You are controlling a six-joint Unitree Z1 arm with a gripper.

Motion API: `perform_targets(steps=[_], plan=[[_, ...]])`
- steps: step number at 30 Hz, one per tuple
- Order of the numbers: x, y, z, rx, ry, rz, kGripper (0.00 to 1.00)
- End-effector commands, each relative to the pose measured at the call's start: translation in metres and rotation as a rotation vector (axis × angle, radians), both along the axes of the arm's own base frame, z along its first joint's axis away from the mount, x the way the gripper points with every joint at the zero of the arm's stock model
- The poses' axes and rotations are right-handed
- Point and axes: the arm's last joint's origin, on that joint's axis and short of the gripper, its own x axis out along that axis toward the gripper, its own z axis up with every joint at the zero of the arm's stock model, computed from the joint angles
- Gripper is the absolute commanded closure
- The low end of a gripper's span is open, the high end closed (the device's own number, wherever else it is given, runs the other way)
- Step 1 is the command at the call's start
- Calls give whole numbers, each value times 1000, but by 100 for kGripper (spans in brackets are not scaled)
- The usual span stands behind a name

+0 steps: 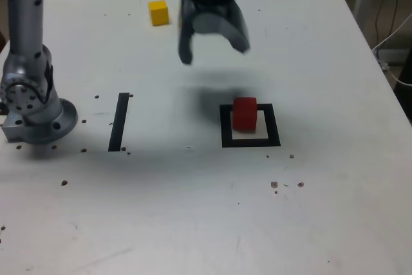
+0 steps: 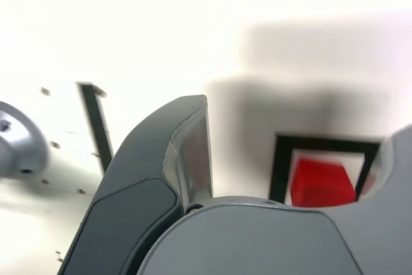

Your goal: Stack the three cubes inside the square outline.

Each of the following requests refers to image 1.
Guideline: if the yellow cube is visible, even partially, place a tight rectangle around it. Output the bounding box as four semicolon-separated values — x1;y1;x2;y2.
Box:
147;0;170;27

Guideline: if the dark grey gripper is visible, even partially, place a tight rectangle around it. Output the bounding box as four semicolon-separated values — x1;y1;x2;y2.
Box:
178;0;252;65

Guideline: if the red cube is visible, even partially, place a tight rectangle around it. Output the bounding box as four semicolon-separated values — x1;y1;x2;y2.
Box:
232;96;258;135

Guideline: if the black tape strip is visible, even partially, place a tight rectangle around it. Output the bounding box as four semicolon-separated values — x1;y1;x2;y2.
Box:
108;92;130;153

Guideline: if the black tape square outline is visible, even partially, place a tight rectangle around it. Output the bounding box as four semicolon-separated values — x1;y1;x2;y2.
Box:
219;103;281;149

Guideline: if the white cable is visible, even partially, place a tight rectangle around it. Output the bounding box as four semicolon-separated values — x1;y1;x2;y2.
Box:
371;13;412;86

